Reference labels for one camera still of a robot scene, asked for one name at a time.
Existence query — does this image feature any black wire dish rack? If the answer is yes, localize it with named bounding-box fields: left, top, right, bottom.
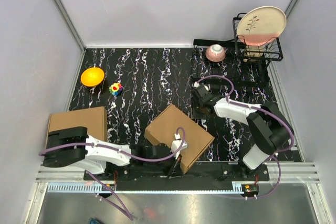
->
left=191, top=13, right=284, bottom=88

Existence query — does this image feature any rainbow plush flower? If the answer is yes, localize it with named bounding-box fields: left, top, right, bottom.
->
left=109, top=83, right=123, bottom=96

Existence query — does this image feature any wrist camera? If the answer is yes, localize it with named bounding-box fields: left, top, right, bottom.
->
left=194, top=82, right=209, bottom=92
left=171, top=134, right=188, bottom=157

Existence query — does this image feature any cream pink plate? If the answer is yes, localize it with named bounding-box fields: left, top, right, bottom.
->
left=236, top=6, right=287, bottom=46

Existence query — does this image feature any orange bowl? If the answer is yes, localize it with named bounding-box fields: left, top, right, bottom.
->
left=80, top=67, right=104, bottom=87

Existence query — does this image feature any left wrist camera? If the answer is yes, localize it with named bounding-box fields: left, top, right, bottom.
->
left=171, top=134, right=188, bottom=157

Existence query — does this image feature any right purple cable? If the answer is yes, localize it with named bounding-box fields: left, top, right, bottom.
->
left=195, top=75, right=295, bottom=200

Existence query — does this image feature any folded brown cardboard box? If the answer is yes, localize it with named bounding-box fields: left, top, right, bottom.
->
left=47, top=106, right=108, bottom=142

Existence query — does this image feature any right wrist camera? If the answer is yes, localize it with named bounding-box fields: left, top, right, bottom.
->
left=194, top=82, right=209, bottom=92

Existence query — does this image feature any pink patterned bowl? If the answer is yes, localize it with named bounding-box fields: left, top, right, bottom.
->
left=205, top=44, right=226, bottom=62

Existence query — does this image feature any brown cardboard box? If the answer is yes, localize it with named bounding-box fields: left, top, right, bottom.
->
left=144, top=104, right=214, bottom=173
left=47, top=106, right=108, bottom=142

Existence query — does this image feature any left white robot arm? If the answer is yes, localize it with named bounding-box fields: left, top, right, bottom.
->
left=39, top=126, right=188, bottom=180

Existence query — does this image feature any aluminium rail frame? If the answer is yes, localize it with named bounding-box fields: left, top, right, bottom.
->
left=36, top=161, right=336, bottom=224

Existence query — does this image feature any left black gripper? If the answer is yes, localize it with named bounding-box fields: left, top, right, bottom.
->
left=145, top=148, right=184, bottom=178

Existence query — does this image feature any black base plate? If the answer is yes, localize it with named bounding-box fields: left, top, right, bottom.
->
left=96, top=161, right=270, bottom=182

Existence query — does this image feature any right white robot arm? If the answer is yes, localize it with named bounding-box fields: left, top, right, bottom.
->
left=192, top=82, right=294, bottom=180

